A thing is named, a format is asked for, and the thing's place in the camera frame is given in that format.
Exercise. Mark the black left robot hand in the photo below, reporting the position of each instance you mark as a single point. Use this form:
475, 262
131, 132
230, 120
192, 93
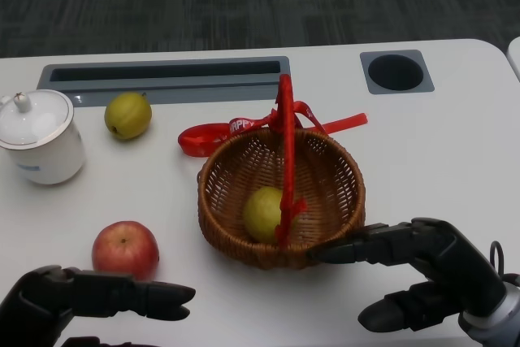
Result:
61, 294

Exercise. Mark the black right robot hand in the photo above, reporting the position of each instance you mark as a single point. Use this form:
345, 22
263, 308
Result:
455, 257

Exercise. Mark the red apple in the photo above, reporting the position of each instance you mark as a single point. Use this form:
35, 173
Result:
122, 249

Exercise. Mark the white ceramic cup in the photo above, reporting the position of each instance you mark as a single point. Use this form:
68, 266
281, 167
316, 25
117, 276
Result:
53, 164

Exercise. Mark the white ceramic cup lid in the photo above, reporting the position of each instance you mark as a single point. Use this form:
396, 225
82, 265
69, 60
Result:
36, 123

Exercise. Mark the yellow-green pear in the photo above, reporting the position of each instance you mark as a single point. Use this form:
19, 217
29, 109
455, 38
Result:
262, 213
128, 115

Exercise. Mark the grey round table grommet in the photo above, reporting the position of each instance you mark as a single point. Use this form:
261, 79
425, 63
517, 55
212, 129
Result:
365, 79

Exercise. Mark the red printed ribbon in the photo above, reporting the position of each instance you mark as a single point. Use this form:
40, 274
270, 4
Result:
195, 141

